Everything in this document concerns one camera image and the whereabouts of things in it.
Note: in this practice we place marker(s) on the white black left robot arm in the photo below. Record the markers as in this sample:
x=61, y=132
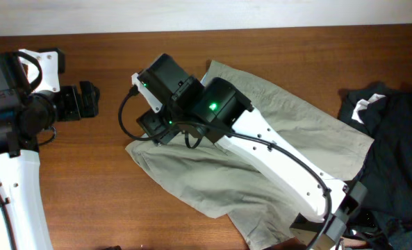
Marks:
x=31, y=101

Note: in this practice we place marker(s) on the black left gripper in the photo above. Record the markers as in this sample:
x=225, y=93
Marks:
x=88, y=98

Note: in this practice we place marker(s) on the dark clothes pile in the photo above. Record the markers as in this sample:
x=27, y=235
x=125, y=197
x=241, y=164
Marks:
x=385, y=115

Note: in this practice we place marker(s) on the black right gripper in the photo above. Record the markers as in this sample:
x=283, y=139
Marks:
x=153, y=126

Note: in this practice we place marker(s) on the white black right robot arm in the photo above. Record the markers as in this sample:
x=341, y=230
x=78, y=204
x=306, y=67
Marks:
x=218, y=111

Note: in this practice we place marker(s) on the khaki green shorts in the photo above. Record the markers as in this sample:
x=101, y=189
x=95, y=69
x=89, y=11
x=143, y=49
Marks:
x=216, y=182

